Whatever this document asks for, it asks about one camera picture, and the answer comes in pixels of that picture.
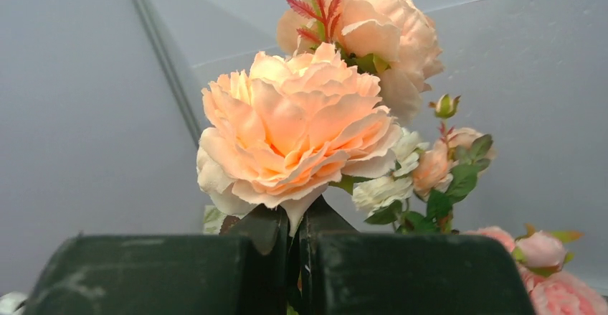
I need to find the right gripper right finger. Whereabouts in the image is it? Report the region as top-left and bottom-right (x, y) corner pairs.
(299, 197), (534, 315)

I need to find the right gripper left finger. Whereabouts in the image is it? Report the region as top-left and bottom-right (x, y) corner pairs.
(25, 206), (289, 315)

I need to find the cream white rose stem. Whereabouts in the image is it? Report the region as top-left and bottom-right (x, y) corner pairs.
(352, 128), (429, 217)

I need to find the peach rose stem tall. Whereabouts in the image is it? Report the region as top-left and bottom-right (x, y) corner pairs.
(366, 94), (498, 235)

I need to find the pink rose stem large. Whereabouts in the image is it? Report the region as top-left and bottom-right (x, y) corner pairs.
(464, 224), (607, 315)

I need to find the cream printed cloth bag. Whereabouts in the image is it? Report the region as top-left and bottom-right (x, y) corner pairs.
(0, 292), (27, 315)

